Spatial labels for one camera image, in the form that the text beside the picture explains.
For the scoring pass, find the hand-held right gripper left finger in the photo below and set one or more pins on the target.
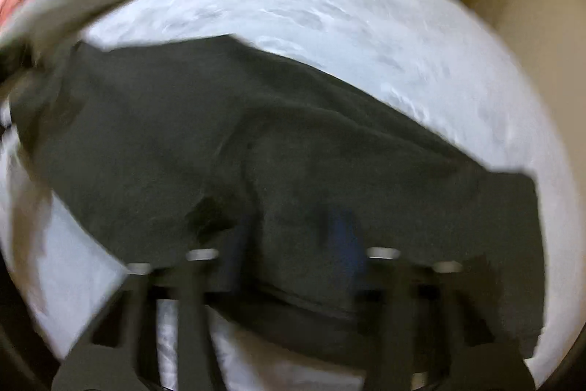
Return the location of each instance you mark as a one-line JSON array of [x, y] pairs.
[[197, 308]]

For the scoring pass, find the dark grey pants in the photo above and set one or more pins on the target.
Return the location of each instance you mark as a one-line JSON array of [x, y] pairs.
[[229, 143]]

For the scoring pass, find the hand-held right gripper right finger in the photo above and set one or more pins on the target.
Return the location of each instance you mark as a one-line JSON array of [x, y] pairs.
[[398, 308]]

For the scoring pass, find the bed with butterfly sheet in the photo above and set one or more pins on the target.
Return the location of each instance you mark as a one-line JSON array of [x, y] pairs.
[[348, 29]]

